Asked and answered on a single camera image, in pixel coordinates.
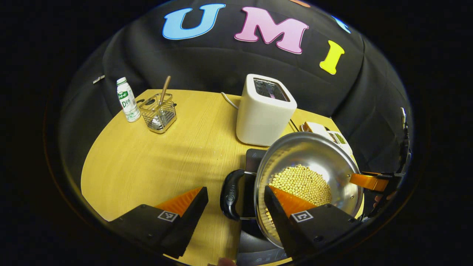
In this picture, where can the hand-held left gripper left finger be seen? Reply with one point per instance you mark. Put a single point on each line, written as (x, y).
(184, 225)

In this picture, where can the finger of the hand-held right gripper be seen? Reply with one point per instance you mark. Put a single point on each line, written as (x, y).
(367, 181)

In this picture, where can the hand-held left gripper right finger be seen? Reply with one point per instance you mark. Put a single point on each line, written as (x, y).
(284, 225)

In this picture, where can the pile of soybeans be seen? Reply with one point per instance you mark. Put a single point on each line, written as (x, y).
(306, 183)

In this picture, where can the stainless steel pot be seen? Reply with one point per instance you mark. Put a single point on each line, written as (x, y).
(314, 151)

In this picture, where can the black induction cooktop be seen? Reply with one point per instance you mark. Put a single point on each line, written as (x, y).
(255, 160)

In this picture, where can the white divided snack dish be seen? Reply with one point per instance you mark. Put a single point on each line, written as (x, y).
(338, 139)

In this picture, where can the white toaster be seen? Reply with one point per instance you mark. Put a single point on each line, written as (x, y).
(262, 118)

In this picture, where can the white green-label drink bottle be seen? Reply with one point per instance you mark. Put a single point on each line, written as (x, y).
(128, 101)

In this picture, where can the silver cloth clip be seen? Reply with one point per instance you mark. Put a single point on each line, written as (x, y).
(98, 79)

